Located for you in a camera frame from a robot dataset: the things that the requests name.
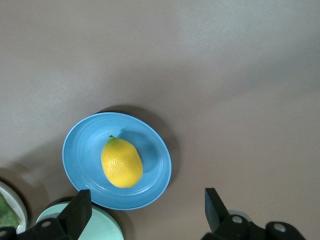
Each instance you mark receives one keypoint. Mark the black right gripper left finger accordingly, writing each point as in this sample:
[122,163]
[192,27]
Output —
[75,215]

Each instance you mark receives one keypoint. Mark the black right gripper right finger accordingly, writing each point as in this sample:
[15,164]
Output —
[216,215]

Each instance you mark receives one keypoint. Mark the green lettuce leaf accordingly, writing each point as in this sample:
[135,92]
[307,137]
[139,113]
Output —
[6,212]

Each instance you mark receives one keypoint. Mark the yellow lemon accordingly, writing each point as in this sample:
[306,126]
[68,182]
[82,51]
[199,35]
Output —
[122,162]

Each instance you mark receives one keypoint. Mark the mint green round plate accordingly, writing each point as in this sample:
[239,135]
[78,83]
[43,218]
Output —
[100,227]

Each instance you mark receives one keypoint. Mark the blue round plate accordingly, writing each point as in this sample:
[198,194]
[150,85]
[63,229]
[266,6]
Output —
[82,155]

